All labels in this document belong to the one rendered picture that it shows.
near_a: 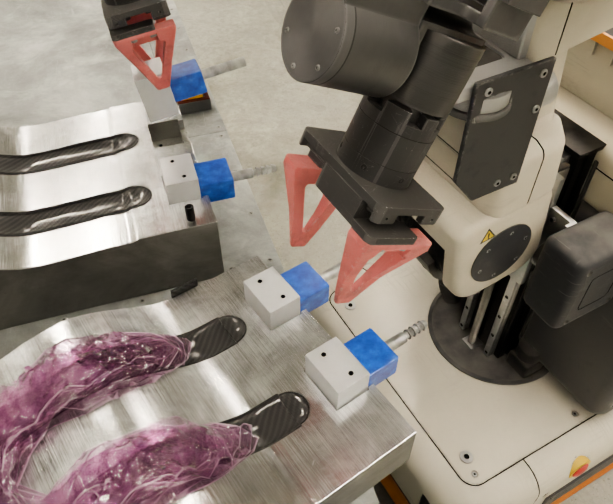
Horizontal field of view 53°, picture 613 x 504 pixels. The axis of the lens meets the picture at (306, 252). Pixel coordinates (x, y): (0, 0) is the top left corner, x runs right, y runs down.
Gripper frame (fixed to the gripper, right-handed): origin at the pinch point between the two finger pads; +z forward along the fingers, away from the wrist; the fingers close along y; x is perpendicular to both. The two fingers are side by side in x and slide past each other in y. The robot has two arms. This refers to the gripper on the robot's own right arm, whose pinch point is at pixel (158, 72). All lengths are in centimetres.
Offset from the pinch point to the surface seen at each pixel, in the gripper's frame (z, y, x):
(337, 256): 95, -62, 31
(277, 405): 17.5, 37.3, 0.2
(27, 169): 6.9, -0.6, -18.8
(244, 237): 19.4, 10.1, 3.2
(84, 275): 12.2, 16.4, -14.7
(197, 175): 8.4, 10.4, 0.3
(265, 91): 83, -154, 36
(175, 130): 9.6, -3.6, -0.5
